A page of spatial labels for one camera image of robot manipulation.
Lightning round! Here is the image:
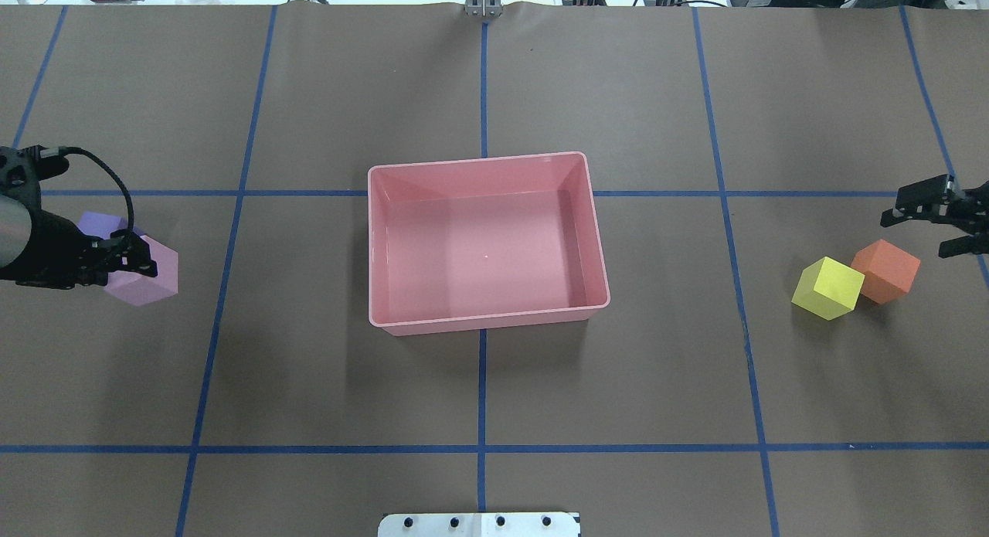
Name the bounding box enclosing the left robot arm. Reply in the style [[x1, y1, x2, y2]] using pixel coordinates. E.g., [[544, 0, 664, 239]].
[[1, 196, 159, 290]]

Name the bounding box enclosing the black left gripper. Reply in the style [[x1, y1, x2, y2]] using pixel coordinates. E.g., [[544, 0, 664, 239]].
[[23, 209, 159, 290]]

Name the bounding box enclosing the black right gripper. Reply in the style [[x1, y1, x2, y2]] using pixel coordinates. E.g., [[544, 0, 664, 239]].
[[881, 174, 989, 258]]

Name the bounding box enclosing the pink plastic bin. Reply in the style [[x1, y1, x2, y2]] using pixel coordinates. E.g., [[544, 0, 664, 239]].
[[367, 152, 611, 337]]

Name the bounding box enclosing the white camera stand pillar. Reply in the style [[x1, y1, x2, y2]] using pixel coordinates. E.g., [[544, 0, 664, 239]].
[[377, 512, 583, 536]]

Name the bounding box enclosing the yellow foam block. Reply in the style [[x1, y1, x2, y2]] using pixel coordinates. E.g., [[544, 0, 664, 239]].
[[791, 257, 865, 320]]

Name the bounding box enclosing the purple foam block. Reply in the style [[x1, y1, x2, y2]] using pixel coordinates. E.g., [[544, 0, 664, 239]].
[[77, 212, 127, 239]]

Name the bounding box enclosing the orange foam block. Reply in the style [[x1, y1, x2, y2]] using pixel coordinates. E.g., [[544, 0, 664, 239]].
[[851, 239, 921, 304]]

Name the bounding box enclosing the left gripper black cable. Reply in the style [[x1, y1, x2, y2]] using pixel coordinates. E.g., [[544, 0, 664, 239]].
[[58, 146, 137, 240]]

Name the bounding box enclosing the pink foam block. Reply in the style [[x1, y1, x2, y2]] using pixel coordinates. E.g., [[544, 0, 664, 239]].
[[104, 235, 179, 306]]

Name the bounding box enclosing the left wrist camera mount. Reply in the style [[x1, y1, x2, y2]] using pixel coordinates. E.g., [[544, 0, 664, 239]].
[[1, 145, 70, 212]]

